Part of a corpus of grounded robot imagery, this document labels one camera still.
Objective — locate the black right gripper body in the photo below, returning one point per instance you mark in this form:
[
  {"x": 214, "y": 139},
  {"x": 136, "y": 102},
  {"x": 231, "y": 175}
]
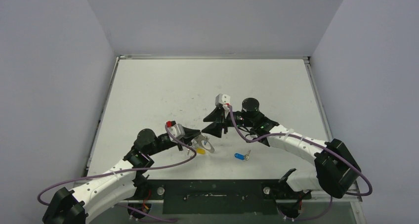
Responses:
[{"x": 224, "y": 118}]

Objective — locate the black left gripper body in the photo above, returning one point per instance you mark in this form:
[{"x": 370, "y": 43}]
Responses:
[{"x": 163, "y": 144}]

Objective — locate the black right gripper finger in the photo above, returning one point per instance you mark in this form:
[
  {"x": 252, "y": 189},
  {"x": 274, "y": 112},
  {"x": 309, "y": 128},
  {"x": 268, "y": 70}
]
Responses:
[
  {"x": 215, "y": 129},
  {"x": 216, "y": 116}
]

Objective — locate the perforated metal key plate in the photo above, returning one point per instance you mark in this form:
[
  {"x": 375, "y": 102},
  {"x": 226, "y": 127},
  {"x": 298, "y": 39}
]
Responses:
[{"x": 201, "y": 145}]

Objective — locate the yellow key tag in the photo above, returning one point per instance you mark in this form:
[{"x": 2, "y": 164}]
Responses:
[{"x": 200, "y": 151}]

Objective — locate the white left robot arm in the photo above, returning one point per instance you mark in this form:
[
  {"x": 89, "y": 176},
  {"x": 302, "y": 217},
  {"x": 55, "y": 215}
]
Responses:
[{"x": 84, "y": 203}]

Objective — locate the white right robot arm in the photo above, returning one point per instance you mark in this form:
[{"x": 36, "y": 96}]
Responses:
[{"x": 335, "y": 168}]

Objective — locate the silver key on blue tag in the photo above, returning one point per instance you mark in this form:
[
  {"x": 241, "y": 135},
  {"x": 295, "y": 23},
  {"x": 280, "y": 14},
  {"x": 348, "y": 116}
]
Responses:
[{"x": 247, "y": 155}]

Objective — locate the solid blue key tag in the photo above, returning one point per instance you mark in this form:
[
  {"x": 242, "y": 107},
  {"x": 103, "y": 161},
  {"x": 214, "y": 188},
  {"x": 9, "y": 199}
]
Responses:
[{"x": 239, "y": 156}]

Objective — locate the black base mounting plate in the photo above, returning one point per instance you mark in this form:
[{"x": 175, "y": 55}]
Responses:
[{"x": 221, "y": 196}]

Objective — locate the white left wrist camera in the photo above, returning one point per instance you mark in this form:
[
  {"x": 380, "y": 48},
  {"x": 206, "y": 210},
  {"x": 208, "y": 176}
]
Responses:
[{"x": 174, "y": 130}]

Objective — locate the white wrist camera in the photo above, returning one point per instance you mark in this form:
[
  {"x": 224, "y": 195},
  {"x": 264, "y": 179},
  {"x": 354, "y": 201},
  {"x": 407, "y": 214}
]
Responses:
[
  {"x": 174, "y": 130},
  {"x": 222, "y": 101}
]

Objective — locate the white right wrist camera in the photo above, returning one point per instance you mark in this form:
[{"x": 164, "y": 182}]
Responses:
[{"x": 222, "y": 101}]

